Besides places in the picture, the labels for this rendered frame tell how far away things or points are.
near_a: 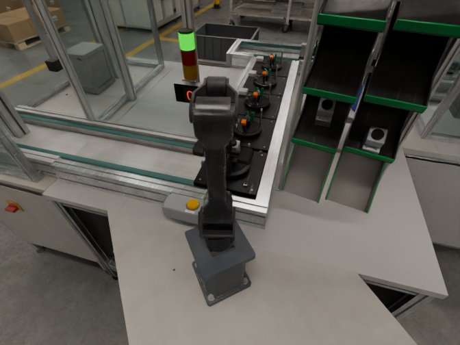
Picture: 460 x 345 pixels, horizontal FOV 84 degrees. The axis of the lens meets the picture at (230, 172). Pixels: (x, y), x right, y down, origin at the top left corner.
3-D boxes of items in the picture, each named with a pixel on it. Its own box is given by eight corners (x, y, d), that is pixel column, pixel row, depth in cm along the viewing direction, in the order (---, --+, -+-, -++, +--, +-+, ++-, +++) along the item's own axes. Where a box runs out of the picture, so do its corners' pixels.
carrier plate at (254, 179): (255, 198, 92) (256, 194, 91) (194, 185, 97) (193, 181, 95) (267, 156, 108) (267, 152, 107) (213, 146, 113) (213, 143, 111)
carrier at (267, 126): (267, 154, 109) (270, 130, 101) (214, 144, 114) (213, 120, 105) (275, 123, 126) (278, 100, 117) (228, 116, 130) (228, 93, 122)
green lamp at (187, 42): (192, 51, 83) (190, 35, 79) (177, 50, 84) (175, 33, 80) (197, 46, 86) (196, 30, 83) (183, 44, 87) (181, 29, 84)
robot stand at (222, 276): (208, 307, 75) (202, 280, 61) (192, 264, 84) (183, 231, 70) (252, 285, 79) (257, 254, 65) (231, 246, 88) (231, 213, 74)
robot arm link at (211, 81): (237, 122, 43) (238, 57, 42) (188, 122, 43) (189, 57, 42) (236, 134, 72) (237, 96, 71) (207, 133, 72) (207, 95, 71)
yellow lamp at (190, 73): (194, 81, 90) (193, 67, 86) (181, 79, 91) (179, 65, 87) (200, 74, 93) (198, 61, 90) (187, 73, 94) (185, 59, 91)
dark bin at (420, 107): (422, 113, 59) (440, 93, 52) (362, 101, 63) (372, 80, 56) (441, 27, 67) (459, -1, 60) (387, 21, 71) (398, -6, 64)
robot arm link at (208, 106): (235, 105, 41) (235, 90, 45) (189, 105, 41) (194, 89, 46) (233, 231, 61) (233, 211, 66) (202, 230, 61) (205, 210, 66)
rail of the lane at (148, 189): (263, 229, 93) (267, 211, 86) (61, 181, 110) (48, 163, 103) (266, 217, 97) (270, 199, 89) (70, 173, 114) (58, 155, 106)
